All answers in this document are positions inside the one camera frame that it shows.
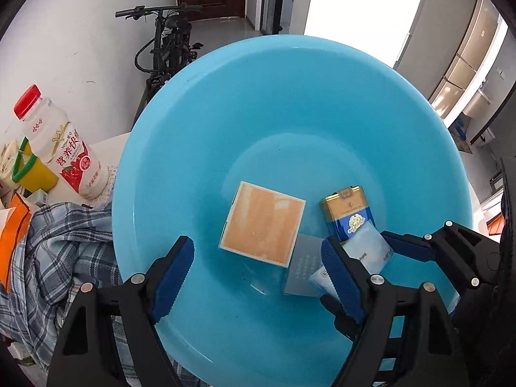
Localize pale blue wet wipes pack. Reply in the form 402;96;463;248
308;223;393;292

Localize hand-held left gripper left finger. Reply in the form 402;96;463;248
46;235;195;387

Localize black framed glass door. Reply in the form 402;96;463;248
258;0;292;35

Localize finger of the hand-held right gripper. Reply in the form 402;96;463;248
320;295;363;341
381;221;501;292

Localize black bicycle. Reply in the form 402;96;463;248
115;3;204;97

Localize yellow cup with green rim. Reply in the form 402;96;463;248
11;137;59;194

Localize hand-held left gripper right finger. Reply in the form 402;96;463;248
320;237;470;387

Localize grey box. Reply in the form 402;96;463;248
282;234;335;298

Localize orange tissue pack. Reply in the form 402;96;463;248
0;193;33;287

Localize blue plaid shirt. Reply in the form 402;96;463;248
0;202;194;387

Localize light blue plastic basin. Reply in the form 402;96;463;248
111;34;473;383

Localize red capped milk drink bottle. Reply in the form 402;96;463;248
13;84;109;200

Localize beige refrigerator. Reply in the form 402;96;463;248
393;0;509;119

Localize orange and white box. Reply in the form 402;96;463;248
219;181;306;267

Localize gold cigarette box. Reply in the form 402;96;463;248
320;185;376;244

